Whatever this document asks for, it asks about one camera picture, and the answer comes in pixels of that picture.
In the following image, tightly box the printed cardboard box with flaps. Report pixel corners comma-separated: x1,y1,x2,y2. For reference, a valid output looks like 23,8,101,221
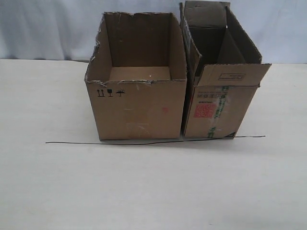
180,0,271,139

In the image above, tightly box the open brown cardboard box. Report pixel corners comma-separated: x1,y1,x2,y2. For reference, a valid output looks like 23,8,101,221
84,12,187,140

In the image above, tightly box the thin black line marker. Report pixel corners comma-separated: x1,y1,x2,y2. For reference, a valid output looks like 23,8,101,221
46,135,266,145

